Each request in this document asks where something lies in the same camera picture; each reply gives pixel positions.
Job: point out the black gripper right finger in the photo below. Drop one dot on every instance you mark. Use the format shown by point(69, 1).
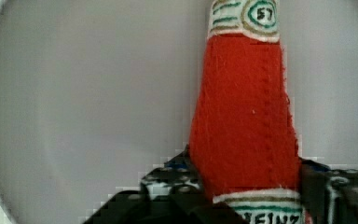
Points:
point(329, 195)

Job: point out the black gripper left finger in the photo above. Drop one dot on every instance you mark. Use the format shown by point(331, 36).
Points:
point(170, 194)

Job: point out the red plush ketchup bottle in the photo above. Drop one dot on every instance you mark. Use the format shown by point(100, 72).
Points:
point(242, 139)

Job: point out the grey round plate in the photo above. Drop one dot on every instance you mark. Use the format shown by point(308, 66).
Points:
point(94, 94)

